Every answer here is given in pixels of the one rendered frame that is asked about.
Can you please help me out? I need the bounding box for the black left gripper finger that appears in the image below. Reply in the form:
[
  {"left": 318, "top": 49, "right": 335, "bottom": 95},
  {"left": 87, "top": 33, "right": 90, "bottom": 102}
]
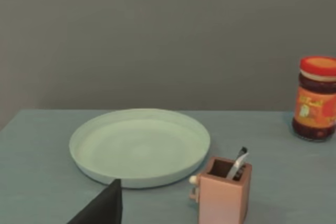
[{"left": 67, "top": 178, "right": 124, "bottom": 224}]

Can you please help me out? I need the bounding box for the chili sauce jar red lid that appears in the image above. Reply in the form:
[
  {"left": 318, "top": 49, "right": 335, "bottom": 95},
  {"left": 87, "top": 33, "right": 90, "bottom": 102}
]
[{"left": 291, "top": 56, "right": 336, "bottom": 142}]

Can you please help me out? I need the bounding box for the white and black utensil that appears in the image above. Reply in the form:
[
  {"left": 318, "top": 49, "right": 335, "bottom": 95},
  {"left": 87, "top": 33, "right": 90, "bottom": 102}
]
[{"left": 226, "top": 146, "right": 249, "bottom": 180}]

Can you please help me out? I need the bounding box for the pink square holder box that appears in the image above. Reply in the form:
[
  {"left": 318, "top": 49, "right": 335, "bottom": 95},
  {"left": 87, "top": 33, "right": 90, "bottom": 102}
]
[{"left": 188, "top": 156, "right": 253, "bottom": 224}]

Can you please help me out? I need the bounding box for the pale green round plate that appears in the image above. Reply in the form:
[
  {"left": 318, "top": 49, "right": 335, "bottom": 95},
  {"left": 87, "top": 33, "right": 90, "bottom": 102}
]
[{"left": 69, "top": 108, "right": 211, "bottom": 189}]

